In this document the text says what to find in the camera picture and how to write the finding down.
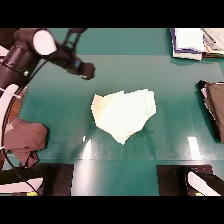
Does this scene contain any grey garment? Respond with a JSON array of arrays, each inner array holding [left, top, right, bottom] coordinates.
[[201, 27, 224, 56]]

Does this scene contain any dark brown garment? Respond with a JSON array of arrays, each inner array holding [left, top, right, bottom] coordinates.
[[2, 118, 50, 169]]

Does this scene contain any cream garment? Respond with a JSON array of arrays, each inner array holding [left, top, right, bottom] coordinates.
[[90, 88, 158, 146]]

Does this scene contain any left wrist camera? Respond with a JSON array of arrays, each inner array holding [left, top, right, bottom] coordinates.
[[62, 27, 88, 48]]

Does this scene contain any black cable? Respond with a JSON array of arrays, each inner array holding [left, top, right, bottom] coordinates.
[[0, 146, 42, 197]]

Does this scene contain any grey-brown garment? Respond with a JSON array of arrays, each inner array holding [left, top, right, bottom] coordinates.
[[204, 82, 224, 144]]

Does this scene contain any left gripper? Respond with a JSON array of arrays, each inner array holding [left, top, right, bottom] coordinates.
[[67, 60, 97, 81]]

